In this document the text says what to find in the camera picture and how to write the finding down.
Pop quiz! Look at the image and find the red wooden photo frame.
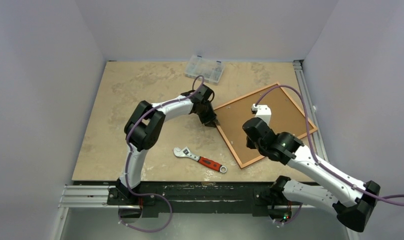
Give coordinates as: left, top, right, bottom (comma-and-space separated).
214, 82, 307, 169

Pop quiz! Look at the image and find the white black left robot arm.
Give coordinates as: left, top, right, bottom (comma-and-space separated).
116, 84, 219, 205

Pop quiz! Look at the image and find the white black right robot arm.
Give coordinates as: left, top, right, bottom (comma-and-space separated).
242, 117, 381, 233

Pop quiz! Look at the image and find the clear plastic organizer box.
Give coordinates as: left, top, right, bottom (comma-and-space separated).
184, 55, 225, 85

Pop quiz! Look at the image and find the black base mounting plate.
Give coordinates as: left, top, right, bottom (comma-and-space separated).
107, 181, 300, 219

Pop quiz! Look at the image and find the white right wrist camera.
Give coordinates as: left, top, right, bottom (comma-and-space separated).
251, 103, 272, 125

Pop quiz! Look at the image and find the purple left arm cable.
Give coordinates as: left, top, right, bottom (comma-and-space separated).
117, 75, 205, 233

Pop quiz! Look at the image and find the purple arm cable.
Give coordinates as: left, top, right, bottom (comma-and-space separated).
254, 84, 404, 227
117, 75, 205, 233

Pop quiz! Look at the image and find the red handled adjustable wrench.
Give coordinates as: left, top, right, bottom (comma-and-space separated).
173, 147, 227, 174

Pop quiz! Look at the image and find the aluminium right side rail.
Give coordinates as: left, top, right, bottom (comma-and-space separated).
293, 60, 329, 161

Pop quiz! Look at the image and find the aluminium rail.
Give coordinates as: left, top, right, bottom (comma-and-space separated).
57, 184, 313, 210
293, 60, 329, 161

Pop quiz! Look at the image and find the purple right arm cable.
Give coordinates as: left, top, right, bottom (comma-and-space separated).
254, 84, 404, 227

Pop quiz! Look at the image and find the aluminium front rail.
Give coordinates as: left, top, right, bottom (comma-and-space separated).
57, 184, 313, 210

